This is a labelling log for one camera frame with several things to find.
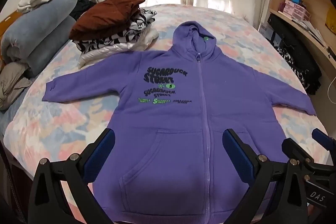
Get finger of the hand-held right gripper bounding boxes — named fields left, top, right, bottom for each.
left=312, top=128, right=336, bottom=155
left=281, top=138, right=319, bottom=170

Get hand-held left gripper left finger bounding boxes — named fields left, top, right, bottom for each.
left=28, top=128, right=116, bottom=224

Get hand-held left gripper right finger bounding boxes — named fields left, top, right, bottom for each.
left=222, top=128, right=309, bottom=224

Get purple zip hoodie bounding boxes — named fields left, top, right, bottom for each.
left=42, top=20, right=317, bottom=222

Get black clothes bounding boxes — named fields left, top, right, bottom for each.
left=69, top=0, right=97, bottom=21

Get long black bag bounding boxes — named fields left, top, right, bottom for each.
left=267, top=14, right=323, bottom=95

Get black white floral cloth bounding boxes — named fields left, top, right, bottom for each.
left=276, top=46, right=307, bottom=85

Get folded cream puffer jacket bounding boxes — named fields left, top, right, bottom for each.
left=77, top=27, right=160, bottom=69

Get stack of papers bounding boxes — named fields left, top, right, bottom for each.
left=291, top=17, right=324, bottom=43

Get beige crumpled cloth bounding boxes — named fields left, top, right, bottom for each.
left=0, top=61, right=33, bottom=111

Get pastel patterned bed blanket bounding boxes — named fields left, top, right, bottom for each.
left=0, top=4, right=330, bottom=216

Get yellow paper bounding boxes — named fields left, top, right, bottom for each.
left=325, top=5, right=336, bottom=29

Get white cardboard box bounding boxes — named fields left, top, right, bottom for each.
left=259, top=22, right=283, bottom=47

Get pink drawer boxes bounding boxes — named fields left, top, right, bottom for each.
left=278, top=0, right=311, bottom=21

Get folded black white patterned garment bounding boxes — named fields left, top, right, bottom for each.
left=72, top=7, right=158, bottom=54

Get folded brown garment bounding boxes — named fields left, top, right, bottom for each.
left=69, top=0, right=146, bottom=42

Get rolled blue grey blanket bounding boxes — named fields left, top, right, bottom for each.
left=0, top=0, right=79, bottom=77

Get wooden headboard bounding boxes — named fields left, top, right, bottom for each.
left=0, top=13, right=20, bottom=38

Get white cable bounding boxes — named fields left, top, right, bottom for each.
left=327, top=81, right=336, bottom=101

